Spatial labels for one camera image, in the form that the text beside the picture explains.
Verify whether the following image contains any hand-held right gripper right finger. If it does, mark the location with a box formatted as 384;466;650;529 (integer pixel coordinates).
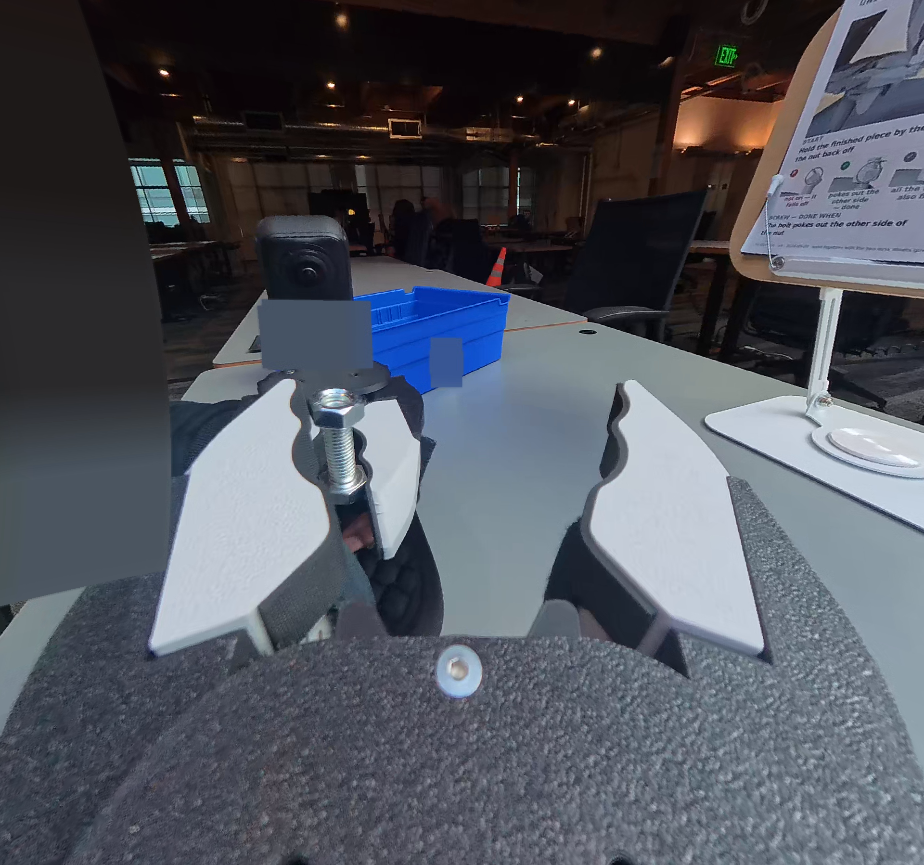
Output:
581;378;766;657

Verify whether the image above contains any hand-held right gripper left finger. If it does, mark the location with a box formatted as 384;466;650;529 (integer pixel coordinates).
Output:
147;378;338;658

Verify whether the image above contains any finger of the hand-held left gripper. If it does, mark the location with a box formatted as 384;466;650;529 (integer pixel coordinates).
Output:
359;398;423;563

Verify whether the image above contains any steel hex bolt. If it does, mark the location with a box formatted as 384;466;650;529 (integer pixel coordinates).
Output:
310;387;372;506

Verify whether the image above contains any blue plastic bin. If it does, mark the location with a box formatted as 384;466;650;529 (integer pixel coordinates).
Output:
352;286;512;395

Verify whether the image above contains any person's left hand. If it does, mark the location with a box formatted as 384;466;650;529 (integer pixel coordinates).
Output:
339;510;376;555

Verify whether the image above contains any black honeycomb wrist pad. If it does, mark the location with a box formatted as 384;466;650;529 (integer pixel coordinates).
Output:
372;511;445;636

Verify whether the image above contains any bright window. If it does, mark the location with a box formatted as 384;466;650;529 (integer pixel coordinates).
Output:
128;159;212;225

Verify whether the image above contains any black office chair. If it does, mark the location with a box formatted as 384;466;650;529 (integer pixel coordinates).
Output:
562;188;713;346

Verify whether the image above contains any printed instruction sheet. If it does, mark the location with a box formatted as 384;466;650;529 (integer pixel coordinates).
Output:
742;0;924;275

